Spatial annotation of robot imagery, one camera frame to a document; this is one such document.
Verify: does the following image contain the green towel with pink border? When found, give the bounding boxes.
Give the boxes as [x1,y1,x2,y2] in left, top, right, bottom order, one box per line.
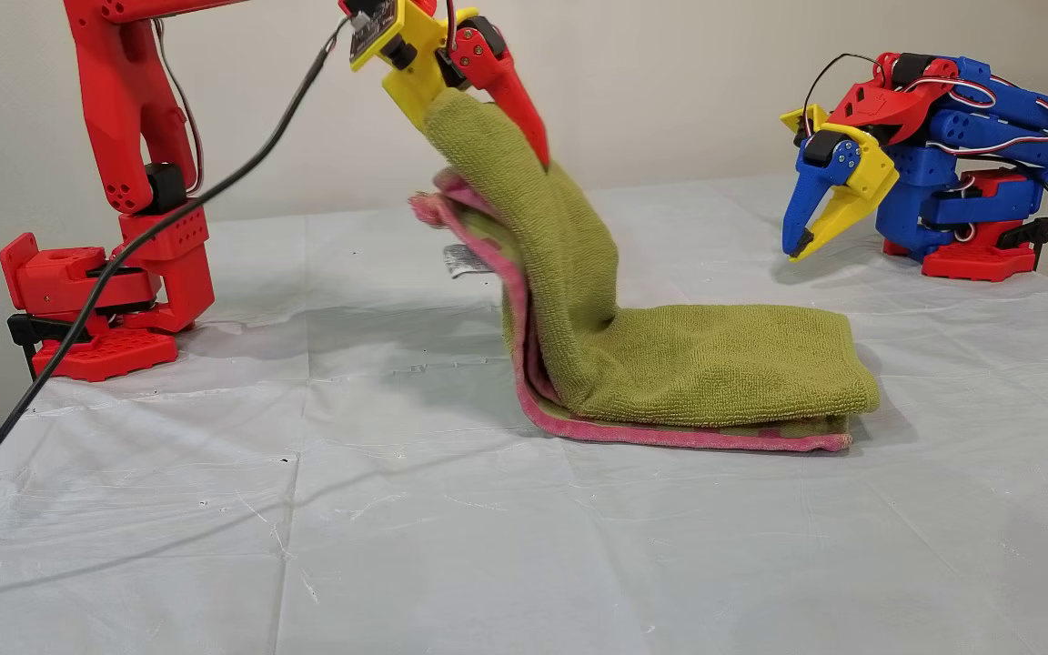
[410,88,882,453]

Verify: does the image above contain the black clamp at blue base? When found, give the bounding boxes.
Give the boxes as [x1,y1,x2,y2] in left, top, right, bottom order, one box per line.
[997,217,1048,274]

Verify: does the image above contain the pale table cloth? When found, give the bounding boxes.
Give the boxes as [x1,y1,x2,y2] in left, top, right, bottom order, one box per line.
[0,173,1048,655]

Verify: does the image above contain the black clamp at red-orange base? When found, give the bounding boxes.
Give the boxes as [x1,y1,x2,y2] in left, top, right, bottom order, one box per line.
[7,314,96,383]

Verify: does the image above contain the camera board on red-orange arm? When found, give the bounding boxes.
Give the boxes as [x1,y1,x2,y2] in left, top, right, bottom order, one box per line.
[347,0,399,72]

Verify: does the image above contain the thick black camera cable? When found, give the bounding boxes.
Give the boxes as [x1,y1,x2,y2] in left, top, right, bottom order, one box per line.
[0,18,352,510]

